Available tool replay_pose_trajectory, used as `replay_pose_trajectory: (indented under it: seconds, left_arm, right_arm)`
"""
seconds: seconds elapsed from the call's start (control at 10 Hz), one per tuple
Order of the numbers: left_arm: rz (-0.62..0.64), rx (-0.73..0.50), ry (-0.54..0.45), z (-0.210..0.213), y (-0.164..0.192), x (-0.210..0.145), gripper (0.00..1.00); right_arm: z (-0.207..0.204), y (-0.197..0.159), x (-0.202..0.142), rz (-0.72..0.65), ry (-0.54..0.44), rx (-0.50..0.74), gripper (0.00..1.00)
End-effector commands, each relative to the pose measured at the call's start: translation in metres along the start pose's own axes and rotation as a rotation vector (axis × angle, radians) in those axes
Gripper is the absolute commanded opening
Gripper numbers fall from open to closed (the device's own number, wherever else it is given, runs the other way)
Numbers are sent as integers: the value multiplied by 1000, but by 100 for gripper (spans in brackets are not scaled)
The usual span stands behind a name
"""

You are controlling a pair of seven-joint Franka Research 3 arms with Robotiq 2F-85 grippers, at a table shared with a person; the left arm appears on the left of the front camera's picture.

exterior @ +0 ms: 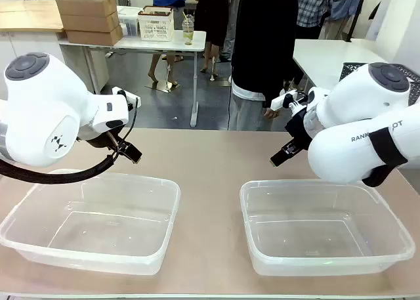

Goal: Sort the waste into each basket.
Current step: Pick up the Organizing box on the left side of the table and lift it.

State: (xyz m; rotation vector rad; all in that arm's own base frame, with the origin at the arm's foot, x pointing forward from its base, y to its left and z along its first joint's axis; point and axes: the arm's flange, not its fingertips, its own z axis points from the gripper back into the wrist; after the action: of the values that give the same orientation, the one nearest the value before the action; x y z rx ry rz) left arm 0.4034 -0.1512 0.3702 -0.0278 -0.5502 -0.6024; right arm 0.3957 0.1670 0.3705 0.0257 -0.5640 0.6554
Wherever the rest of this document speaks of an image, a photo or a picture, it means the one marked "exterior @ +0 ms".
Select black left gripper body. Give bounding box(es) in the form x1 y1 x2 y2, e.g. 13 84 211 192
85 127 128 150

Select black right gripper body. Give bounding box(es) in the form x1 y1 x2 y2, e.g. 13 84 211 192
284 108 311 144

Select clear plastic bin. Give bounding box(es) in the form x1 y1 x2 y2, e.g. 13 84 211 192
0 168 182 276
240 179 416 277

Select black perforated basket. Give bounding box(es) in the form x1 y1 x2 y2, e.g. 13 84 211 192
341 62 420 104

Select white plastic lattice basket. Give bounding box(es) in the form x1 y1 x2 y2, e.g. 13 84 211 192
137 5 175 43

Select person's left hand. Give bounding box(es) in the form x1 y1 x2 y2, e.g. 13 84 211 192
263 106 282 120

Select person in black top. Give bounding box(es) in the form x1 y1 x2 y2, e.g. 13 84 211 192
228 0 305 132

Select cardboard box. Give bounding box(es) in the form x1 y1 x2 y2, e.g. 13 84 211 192
60 11 121 32
65 26 124 47
55 0 118 18

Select white table with legs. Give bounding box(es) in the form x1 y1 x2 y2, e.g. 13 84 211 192
58 30 207 129

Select person in beige trousers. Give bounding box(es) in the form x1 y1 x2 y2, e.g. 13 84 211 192
327 0 366 40

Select person in plaid shirt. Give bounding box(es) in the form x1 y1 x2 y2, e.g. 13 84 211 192
296 0 333 40

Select clear storage box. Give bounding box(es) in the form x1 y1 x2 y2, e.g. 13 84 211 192
116 5 142 37

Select plastic cup with straw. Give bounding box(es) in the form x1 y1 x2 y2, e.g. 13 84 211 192
181 13 196 46

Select person in black shorts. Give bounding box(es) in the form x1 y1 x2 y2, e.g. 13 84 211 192
194 0 231 81

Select wood-top white cabinet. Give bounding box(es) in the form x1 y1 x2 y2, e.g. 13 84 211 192
0 0 109 101

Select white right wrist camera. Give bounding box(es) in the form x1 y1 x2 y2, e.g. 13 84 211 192
270 89 308 111

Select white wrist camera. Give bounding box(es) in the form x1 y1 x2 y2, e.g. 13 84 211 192
110 87 142 110
270 89 308 111

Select thin wrist camera cable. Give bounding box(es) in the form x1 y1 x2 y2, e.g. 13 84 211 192
114 96 140 150

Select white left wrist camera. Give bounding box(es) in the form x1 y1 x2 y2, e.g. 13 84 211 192
110 87 142 110

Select black braided cable sleeve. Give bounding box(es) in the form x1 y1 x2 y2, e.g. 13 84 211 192
0 150 121 184

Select black strap on arm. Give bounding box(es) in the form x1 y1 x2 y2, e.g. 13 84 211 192
362 127 409 188

